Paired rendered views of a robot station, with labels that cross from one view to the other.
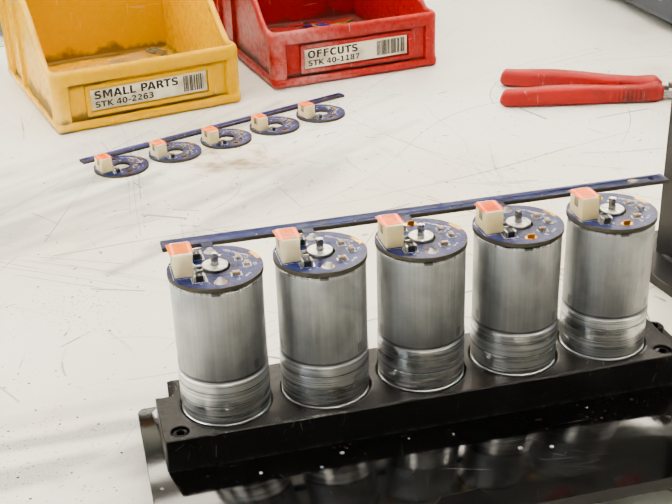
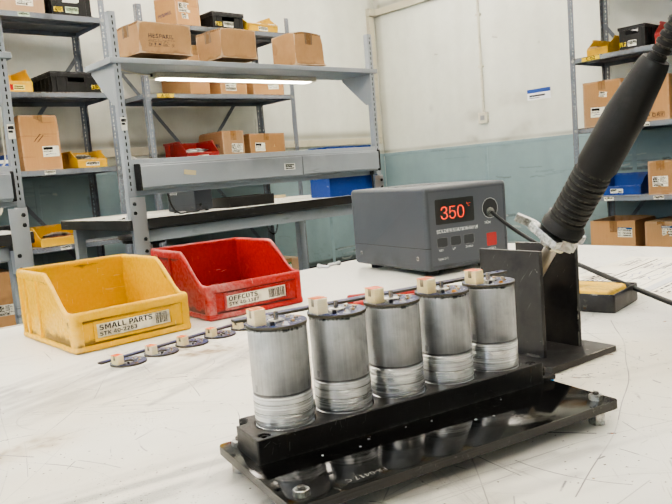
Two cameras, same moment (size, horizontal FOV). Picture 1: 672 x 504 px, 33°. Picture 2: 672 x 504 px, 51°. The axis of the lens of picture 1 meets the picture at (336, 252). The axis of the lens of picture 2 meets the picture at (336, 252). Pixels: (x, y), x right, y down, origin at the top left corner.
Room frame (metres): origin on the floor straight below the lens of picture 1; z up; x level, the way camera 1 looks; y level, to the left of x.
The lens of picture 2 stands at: (-0.02, 0.08, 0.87)
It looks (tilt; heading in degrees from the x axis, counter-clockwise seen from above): 6 degrees down; 345
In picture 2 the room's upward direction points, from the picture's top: 5 degrees counter-clockwise
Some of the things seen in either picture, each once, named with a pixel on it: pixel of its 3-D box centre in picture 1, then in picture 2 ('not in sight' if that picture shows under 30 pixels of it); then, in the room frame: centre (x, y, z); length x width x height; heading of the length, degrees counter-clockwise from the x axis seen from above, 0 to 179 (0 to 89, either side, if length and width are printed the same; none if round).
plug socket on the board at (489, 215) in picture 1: (492, 216); (427, 285); (0.28, -0.04, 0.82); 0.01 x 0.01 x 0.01; 14
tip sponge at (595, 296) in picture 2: not in sight; (578, 294); (0.47, -0.25, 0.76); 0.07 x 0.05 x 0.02; 35
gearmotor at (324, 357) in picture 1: (323, 332); (341, 366); (0.27, 0.00, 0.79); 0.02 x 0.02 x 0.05
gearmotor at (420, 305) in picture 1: (420, 317); (395, 353); (0.28, -0.02, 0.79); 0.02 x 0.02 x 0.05
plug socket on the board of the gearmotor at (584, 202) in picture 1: (587, 203); (475, 276); (0.29, -0.07, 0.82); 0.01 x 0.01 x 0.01; 14
